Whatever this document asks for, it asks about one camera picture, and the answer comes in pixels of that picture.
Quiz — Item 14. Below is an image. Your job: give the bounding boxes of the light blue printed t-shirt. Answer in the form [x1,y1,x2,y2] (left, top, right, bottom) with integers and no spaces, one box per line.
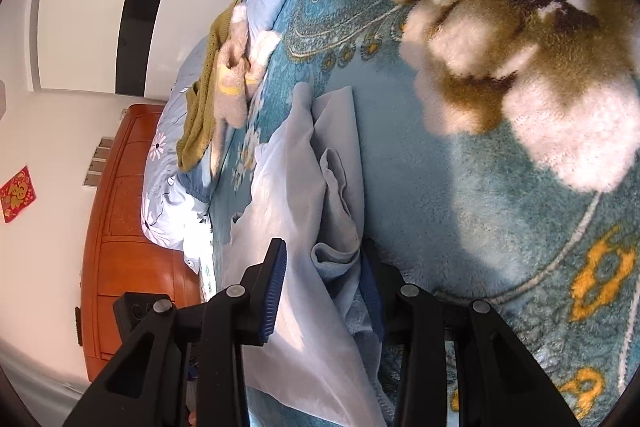
[221,82,390,426]

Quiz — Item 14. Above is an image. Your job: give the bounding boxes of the wall switch panel row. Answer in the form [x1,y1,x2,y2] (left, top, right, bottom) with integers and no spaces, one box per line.
[84,136,114,187]

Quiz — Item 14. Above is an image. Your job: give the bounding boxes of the red fu wall decoration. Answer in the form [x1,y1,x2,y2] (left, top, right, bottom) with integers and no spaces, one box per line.
[0,166,36,223]

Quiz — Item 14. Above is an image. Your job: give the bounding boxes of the teal floral plush blanket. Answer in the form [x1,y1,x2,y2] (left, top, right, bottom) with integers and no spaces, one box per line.
[203,0,639,426]

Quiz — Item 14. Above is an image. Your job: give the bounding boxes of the blue daisy print duvet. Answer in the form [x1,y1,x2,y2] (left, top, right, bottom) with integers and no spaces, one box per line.
[141,0,286,288]

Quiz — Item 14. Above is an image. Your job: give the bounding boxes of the olive green knit sweater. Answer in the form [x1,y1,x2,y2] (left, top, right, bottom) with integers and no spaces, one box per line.
[176,0,242,173]

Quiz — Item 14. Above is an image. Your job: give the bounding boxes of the cream fluffy sweater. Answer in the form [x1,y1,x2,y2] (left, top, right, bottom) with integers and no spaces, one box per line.
[209,3,281,176]

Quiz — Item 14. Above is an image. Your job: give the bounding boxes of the orange wooden headboard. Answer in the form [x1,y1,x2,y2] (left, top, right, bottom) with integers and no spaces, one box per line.
[77,104,201,381]

